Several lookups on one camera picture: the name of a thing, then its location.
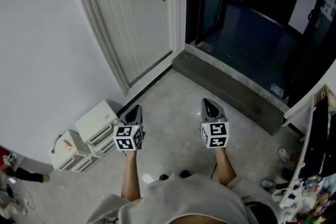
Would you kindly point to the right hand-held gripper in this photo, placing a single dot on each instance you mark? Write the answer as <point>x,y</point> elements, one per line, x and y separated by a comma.
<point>215,133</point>

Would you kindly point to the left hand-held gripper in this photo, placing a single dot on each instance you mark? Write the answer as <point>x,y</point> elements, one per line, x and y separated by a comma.
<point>128,137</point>

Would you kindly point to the person's right forearm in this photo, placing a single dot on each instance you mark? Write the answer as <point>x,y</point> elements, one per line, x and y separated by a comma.
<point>225,168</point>

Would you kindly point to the person's left forearm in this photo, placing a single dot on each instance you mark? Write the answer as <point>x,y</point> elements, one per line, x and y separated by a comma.
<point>131,175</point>

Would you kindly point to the white door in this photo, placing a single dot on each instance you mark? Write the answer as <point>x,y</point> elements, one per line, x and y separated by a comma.
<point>136,21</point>

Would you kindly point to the white appliance box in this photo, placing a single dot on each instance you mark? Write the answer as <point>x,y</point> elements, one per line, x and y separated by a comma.
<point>103,146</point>
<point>97,120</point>

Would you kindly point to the white paper scrap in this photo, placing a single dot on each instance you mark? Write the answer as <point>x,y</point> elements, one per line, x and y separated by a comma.
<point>147,178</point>

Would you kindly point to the grey concrete step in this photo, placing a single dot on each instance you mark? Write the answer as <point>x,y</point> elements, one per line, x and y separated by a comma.
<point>223,86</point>

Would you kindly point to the person's black shoe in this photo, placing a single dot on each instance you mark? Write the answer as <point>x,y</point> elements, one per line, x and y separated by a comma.
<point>185,174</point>
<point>164,177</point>

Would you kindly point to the white box with brown mark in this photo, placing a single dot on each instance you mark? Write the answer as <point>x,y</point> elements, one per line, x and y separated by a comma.
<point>69,149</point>

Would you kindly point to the person's light grey shirt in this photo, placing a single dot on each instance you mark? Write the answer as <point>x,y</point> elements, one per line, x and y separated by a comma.
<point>189,199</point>

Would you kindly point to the clear plastic bag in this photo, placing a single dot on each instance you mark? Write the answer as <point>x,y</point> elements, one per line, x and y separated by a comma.
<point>277,89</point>
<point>206,46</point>

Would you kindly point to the white table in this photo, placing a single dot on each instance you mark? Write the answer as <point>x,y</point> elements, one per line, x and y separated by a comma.
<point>296,112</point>

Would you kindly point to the black clothes bundle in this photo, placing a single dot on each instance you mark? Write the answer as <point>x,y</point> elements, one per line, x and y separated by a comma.
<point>317,139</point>

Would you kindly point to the yellow cardboard box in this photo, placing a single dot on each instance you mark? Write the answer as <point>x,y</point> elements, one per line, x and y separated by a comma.
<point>321,95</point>

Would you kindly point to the colourful clutter pile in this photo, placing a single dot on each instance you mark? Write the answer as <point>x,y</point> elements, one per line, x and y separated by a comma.
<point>315,199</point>

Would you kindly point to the red item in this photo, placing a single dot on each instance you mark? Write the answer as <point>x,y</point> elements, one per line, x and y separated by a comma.
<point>4,156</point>

